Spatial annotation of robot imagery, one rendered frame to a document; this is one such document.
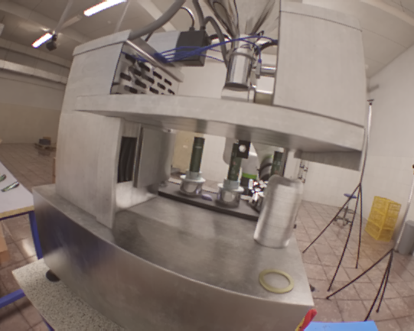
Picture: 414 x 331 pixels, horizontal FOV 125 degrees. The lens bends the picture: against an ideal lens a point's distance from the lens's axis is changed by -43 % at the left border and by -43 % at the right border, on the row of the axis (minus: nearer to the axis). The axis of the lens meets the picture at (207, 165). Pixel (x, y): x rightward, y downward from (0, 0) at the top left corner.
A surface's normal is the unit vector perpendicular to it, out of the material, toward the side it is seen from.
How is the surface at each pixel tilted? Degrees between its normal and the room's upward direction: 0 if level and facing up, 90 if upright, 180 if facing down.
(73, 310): 0
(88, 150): 90
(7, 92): 90
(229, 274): 0
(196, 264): 0
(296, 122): 90
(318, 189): 90
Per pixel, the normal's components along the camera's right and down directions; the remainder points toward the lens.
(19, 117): 0.94, 0.20
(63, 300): 0.17, -0.98
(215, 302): -0.29, 0.07
